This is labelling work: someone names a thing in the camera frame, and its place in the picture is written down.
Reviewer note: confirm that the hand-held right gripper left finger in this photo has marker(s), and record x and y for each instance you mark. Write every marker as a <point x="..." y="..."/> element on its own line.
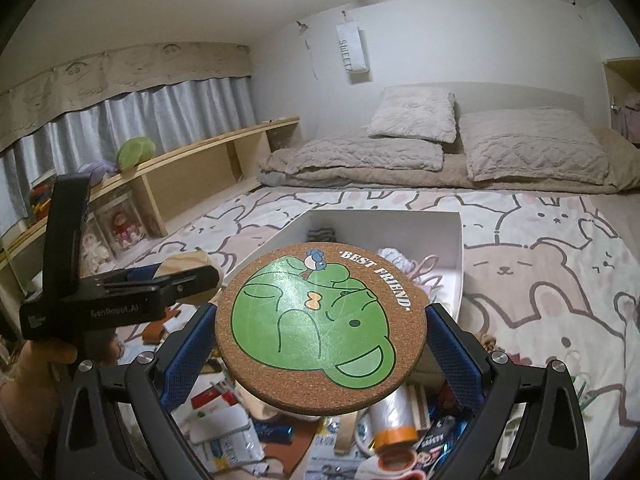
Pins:
<point x="192" y="350"/>

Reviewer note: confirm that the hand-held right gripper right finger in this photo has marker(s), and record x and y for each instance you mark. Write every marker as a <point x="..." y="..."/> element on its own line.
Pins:
<point x="450" y="355"/>

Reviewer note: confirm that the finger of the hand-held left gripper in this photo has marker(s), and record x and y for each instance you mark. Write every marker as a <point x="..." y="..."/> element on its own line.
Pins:
<point x="145" y="273"/>
<point x="185" y="285"/>

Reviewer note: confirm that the thick oval wooden box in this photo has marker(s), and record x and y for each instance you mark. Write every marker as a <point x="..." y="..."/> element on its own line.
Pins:
<point x="187" y="259"/>

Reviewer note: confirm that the green frog cork coaster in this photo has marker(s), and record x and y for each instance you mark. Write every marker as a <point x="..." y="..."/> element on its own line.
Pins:
<point x="310" y="330"/>

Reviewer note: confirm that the white cardboard box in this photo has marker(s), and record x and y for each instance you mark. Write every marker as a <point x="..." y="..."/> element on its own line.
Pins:
<point x="390" y="230"/>

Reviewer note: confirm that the person's left hand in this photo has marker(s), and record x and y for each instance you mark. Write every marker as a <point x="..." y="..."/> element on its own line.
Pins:
<point x="30" y="385"/>

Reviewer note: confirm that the brown leather card holder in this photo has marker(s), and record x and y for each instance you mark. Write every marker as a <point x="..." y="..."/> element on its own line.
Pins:
<point x="152" y="331"/>

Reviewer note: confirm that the clear doll display box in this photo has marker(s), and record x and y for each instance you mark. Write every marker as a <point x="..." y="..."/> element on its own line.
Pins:
<point x="120" y="230"/>

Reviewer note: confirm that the plastic film roll orange cap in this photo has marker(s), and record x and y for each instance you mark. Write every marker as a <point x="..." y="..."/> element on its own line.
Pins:
<point x="395" y="420"/>

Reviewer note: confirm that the clear crumpled plastic bag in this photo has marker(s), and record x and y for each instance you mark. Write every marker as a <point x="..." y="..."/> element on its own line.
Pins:
<point x="405" y="260"/>

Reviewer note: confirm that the blue white medicine box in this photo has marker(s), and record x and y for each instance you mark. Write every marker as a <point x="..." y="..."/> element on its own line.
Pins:
<point x="230" y="452"/>

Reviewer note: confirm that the purple plush toy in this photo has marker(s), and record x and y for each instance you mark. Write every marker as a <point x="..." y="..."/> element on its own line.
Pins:
<point x="97" y="171"/>

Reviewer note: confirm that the blue lighter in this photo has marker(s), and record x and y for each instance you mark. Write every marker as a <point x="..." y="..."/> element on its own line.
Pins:
<point x="272" y="432"/>

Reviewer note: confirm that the red white tape roll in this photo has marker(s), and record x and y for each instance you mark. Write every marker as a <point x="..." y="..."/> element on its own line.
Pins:
<point x="400" y="465"/>

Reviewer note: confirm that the green plush toy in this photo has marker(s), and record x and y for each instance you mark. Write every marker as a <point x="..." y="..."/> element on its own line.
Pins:
<point x="134" y="152"/>

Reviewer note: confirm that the bear printed bed sheet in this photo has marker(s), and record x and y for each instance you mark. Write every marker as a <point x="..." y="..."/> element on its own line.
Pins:
<point x="525" y="260"/>

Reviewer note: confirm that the wooden bedside shelf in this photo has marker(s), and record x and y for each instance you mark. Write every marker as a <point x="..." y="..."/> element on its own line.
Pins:
<point x="200" y="155"/>

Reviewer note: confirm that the black wavy hair claw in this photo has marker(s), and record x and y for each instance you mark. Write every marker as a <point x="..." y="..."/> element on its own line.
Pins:
<point x="320" y="234"/>

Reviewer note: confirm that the pale blue curtain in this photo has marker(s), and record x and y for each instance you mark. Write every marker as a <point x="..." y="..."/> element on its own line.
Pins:
<point x="165" y="115"/>

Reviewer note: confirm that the beige blanket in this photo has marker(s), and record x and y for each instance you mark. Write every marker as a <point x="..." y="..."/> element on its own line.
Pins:
<point x="450" y="182"/>

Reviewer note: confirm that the beige printed valance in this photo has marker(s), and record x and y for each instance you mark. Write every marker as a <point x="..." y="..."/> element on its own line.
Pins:
<point x="125" y="80"/>

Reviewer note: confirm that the grey folded duvet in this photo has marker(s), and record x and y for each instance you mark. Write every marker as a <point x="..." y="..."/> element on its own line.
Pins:
<point x="360" y="157"/>

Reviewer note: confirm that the textured grey pillow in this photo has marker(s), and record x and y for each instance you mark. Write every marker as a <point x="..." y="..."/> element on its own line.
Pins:
<point x="535" y="142"/>

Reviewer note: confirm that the fluffy beige pillow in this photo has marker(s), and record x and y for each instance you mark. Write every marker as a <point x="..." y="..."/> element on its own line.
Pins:
<point x="415" y="112"/>

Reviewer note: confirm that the grey headboard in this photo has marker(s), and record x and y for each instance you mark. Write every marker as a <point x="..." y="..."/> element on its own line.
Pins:
<point x="510" y="96"/>

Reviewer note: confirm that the white hanging paper bag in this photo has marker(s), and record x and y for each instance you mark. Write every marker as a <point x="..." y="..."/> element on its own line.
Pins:
<point x="354" y="52"/>

